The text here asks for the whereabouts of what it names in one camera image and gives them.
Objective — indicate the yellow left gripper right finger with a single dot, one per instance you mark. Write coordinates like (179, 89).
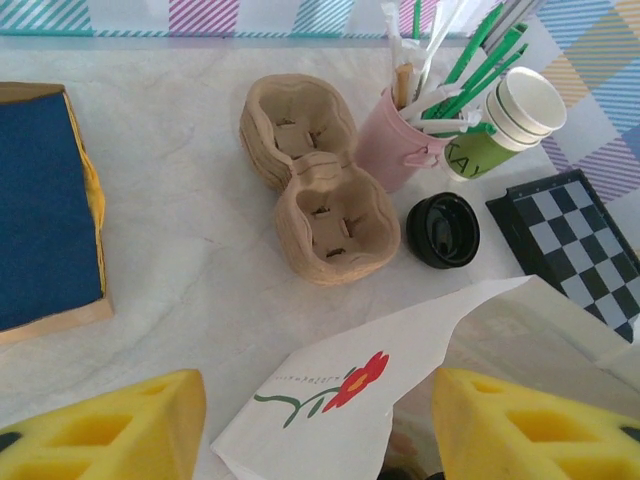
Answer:
(480, 450)

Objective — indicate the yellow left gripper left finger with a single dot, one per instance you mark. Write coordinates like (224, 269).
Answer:
(150, 450)

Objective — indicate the white flower print paper bag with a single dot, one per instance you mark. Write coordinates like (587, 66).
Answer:
(325, 425)

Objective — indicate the blue paper napkin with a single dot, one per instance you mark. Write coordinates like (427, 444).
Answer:
(40, 210)

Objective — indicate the cardboard napkin box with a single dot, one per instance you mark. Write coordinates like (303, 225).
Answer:
(50, 327)

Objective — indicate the black and white chessboard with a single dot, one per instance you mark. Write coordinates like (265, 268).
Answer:
(575, 240)

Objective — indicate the stack of pulp cup carriers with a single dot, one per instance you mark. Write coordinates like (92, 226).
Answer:
(325, 250)

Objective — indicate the yellow paper napkin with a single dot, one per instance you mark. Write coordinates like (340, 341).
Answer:
(95, 200)

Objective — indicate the pink metal bucket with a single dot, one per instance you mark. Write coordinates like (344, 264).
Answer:
(385, 145)

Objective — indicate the stack of green paper cups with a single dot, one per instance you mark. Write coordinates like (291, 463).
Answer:
(530, 105)

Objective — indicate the brown wooden stirrer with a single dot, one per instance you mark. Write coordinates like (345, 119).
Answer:
(402, 85)

